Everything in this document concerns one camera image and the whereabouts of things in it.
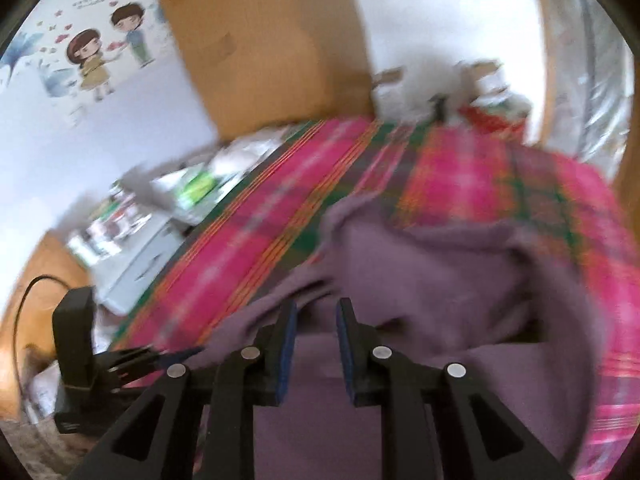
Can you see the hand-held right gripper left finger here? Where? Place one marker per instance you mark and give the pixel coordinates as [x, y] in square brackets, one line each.
[286, 355]

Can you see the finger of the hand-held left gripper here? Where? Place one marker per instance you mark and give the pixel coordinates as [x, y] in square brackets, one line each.
[135, 366]

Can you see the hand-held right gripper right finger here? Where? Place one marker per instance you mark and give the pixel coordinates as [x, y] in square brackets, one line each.
[345, 355]

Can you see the purple fleece pants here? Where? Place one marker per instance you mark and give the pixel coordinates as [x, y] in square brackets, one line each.
[425, 280]

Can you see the white cabinet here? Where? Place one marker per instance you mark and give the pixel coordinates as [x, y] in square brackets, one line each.
[137, 262]

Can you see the printed top folding table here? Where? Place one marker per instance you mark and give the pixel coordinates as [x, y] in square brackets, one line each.
[150, 195]

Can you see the pink green plaid bed sheet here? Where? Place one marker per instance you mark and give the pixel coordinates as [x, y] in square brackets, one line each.
[300, 175]

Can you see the green tissue pack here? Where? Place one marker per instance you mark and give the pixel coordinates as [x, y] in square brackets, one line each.
[197, 187]

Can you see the pale grey bag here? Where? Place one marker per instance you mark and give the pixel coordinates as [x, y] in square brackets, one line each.
[240, 152]

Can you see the red bag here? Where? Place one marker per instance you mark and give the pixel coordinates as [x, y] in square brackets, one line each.
[492, 122]

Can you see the small cardboard box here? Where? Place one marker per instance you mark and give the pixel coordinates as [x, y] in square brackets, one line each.
[387, 77]

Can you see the large cardboard box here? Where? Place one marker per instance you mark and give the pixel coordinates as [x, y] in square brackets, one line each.
[484, 75]

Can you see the wooden wardrobe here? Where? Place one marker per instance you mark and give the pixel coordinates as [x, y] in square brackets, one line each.
[260, 35]

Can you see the clear plastic curtain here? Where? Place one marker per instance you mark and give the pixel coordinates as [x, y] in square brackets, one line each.
[595, 85]

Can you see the cartoon wall sticker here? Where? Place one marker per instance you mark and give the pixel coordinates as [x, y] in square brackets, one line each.
[90, 60]

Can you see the wooden door frame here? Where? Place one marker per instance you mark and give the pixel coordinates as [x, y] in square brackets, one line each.
[542, 35]

